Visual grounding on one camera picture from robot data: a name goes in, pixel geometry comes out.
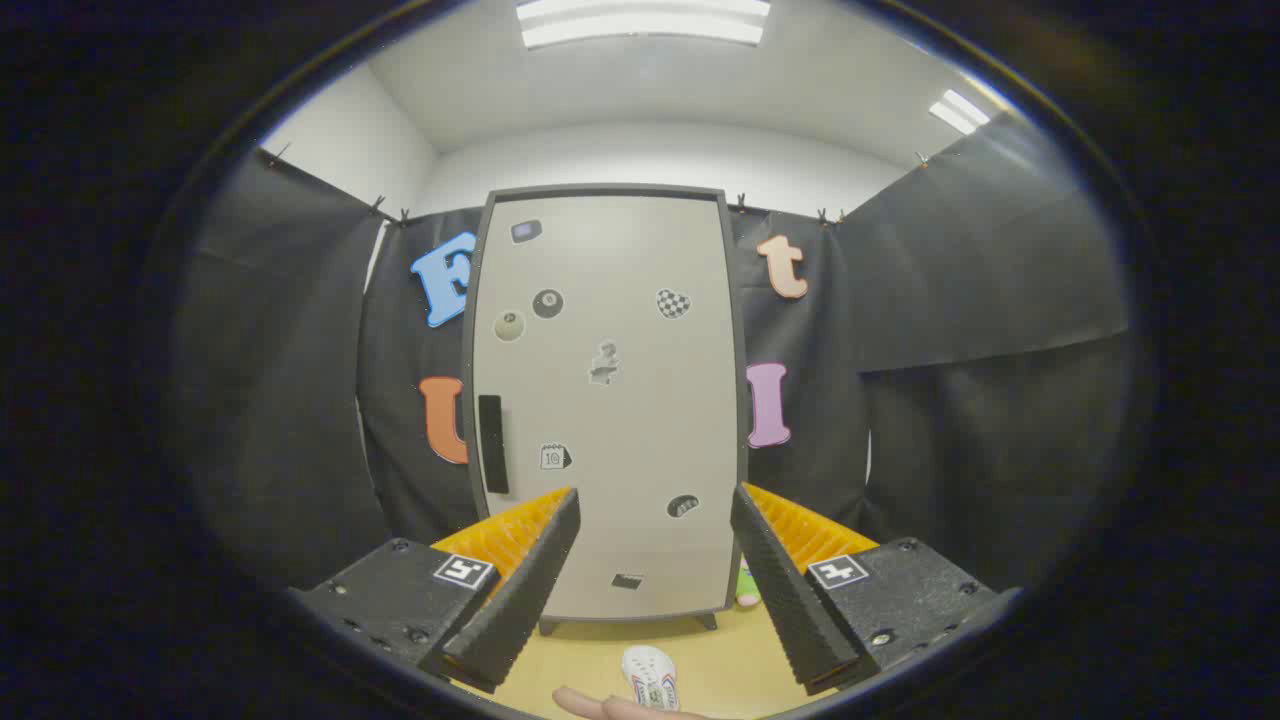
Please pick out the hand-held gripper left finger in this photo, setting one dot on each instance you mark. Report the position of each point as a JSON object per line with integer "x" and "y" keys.
{"x": 520, "y": 600}

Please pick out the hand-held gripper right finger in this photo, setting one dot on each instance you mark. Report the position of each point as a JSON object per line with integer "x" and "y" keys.
{"x": 790, "y": 600}

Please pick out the white perforated shoe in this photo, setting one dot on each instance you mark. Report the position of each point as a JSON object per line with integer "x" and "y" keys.
{"x": 650, "y": 675}

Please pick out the grey shoe cabinet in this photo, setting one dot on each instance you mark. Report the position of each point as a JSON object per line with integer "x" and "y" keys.
{"x": 600, "y": 189}

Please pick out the pink and green plush toy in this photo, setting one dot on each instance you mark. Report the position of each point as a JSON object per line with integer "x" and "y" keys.
{"x": 747, "y": 590}

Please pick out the black backdrop cloth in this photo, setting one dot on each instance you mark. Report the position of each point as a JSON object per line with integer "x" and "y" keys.
{"x": 950, "y": 300}

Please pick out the small ceiling light panel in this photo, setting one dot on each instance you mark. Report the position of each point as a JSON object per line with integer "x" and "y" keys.
{"x": 958, "y": 110}

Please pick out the long ceiling light panel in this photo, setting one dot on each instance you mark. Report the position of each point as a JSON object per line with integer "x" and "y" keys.
{"x": 640, "y": 22}

